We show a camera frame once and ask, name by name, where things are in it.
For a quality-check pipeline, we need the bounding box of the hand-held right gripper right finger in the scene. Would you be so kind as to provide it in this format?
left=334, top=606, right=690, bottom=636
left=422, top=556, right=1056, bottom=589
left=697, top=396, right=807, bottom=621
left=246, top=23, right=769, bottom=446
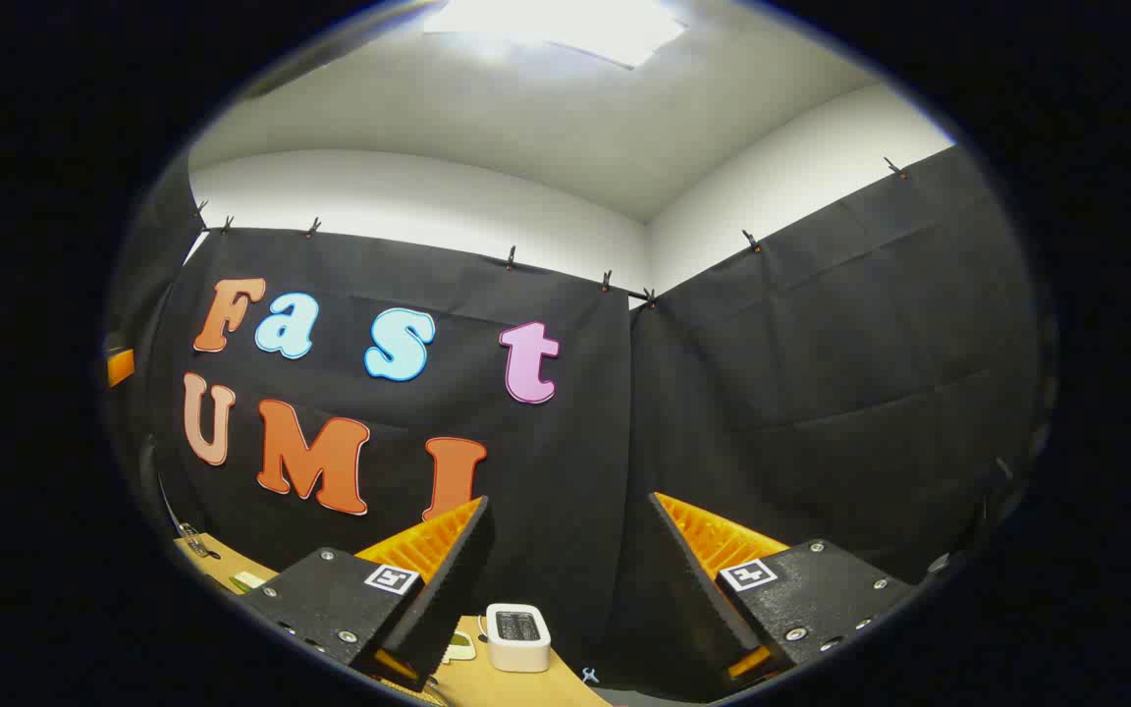
left=647, top=491, right=920, bottom=688

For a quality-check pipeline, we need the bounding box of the black backdrop cloth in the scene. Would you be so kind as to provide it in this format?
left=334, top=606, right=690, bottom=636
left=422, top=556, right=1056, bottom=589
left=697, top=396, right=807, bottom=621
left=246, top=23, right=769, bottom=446
left=104, top=142, right=1052, bottom=693

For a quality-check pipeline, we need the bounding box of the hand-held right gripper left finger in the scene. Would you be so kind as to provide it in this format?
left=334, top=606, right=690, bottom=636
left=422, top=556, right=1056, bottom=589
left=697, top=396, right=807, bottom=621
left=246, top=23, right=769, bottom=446
left=240, top=496, right=496, bottom=691

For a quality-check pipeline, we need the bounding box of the ceiling light panel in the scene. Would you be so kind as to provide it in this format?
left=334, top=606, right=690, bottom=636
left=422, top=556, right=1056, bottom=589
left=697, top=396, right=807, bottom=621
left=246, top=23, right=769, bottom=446
left=422, top=0, right=690, bottom=71

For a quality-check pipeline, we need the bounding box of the row of black cloth clips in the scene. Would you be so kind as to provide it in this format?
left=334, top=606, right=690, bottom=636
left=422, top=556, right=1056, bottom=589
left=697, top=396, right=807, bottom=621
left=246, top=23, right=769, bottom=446
left=192, top=155, right=912, bottom=309

